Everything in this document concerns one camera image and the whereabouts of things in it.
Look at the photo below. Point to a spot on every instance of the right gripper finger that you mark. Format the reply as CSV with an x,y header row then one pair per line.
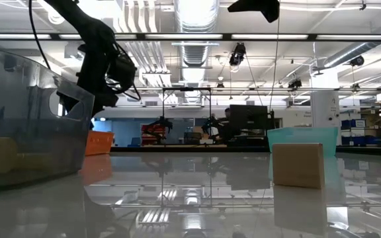
x,y
253,6

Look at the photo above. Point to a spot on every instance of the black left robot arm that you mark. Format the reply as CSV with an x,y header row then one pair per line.
x,y
91,29

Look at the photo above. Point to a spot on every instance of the orange plastic bin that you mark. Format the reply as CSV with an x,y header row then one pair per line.
x,y
99,142

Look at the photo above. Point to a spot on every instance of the overhead light bar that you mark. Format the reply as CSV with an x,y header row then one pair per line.
x,y
190,36

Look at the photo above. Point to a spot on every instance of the red cabinet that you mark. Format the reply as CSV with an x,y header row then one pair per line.
x,y
151,134

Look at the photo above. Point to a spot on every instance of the dark grey plastic bin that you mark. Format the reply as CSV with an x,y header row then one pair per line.
x,y
28,132

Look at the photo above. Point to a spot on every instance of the distant robot station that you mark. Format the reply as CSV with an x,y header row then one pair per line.
x,y
185,115

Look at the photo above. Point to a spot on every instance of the black electronics box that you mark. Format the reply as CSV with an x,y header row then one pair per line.
x,y
248,119

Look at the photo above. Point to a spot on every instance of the white pillar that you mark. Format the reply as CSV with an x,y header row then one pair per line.
x,y
324,105

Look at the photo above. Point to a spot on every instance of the person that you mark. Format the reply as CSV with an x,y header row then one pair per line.
x,y
224,127

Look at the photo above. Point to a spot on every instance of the teal plastic bin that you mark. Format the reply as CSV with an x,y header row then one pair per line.
x,y
303,135

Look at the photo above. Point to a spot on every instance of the blue storage bins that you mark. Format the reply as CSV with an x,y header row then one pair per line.
x,y
359,132

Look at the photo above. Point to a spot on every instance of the natural wood block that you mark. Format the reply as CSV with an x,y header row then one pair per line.
x,y
298,165

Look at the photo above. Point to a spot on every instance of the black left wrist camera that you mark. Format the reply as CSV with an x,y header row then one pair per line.
x,y
122,74

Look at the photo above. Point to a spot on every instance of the hanging black camera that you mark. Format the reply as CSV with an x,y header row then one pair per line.
x,y
237,54
356,61

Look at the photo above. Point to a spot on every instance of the silver ventilation duct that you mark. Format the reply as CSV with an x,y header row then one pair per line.
x,y
195,20

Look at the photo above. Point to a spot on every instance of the black aluminium table frame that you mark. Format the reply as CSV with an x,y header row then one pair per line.
x,y
190,149

